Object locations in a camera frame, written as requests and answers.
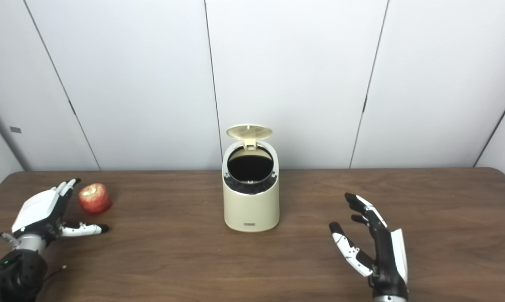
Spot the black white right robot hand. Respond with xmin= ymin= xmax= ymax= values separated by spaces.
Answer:
xmin=329 ymin=193 xmax=409 ymax=301

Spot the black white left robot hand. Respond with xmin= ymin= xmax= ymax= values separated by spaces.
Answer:
xmin=11 ymin=178 xmax=110 ymax=247

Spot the red apple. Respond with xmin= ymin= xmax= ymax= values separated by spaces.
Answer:
xmin=78 ymin=183 xmax=113 ymax=215

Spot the cream-colored bin body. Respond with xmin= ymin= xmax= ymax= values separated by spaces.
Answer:
xmin=222 ymin=140 xmax=280 ymax=232

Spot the cream round bin lid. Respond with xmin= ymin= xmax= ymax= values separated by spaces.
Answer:
xmin=226 ymin=124 xmax=273 ymax=150

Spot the thin loose wire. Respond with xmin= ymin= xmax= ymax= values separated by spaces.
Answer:
xmin=42 ymin=265 xmax=67 ymax=282

